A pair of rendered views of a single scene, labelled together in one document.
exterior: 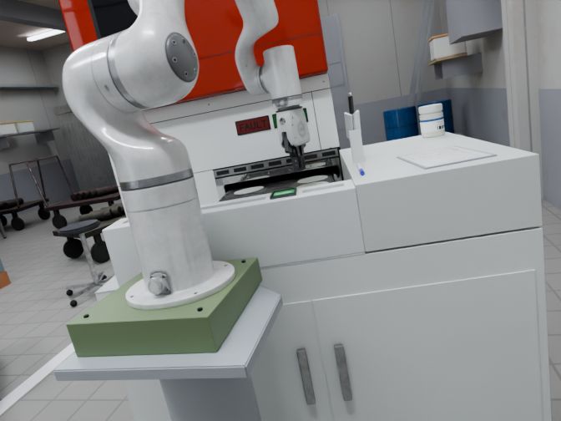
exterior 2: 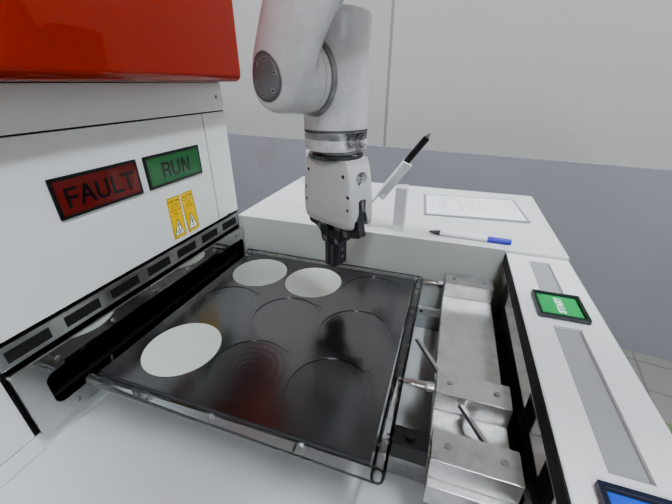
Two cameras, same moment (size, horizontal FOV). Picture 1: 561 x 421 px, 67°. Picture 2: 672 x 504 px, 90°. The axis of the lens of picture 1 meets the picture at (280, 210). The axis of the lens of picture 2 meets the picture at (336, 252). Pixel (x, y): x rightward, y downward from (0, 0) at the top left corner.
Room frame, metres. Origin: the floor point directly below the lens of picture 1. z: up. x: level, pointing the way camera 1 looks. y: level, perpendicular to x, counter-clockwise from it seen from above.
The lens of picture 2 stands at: (1.11, 0.39, 1.22)
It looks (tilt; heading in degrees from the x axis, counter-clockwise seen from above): 27 degrees down; 281
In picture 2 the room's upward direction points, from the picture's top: straight up
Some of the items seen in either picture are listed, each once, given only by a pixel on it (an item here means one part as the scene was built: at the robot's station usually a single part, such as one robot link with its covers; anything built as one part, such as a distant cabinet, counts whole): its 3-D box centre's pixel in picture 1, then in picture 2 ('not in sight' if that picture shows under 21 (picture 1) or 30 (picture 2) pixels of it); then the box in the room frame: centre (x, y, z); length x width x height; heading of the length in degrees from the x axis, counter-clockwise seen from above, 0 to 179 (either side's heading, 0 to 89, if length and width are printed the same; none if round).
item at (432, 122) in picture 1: (432, 120); not in sight; (1.34, -0.52, 1.01); 0.07 x 0.07 x 0.10
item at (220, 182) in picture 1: (278, 181); (169, 299); (1.48, -0.01, 0.89); 0.44 x 0.02 x 0.10; 83
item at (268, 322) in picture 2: (277, 192); (286, 318); (1.27, 0.00, 0.90); 0.34 x 0.34 x 0.01; 83
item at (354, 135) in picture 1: (354, 136); (392, 194); (1.13, -0.23, 1.03); 0.06 x 0.04 x 0.13; 173
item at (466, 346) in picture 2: not in sight; (465, 367); (1.00, 0.02, 0.87); 0.36 x 0.08 x 0.03; 83
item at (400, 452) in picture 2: not in sight; (410, 443); (1.08, 0.16, 0.90); 0.04 x 0.02 x 0.03; 173
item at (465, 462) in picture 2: not in sight; (473, 463); (1.02, 0.17, 0.89); 0.08 x 0.03 x 0.03; 173
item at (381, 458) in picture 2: not in sight; (405, 345); (1.09, 0.02, 0.90); 0.38 x 0.01 x 0.01; 83
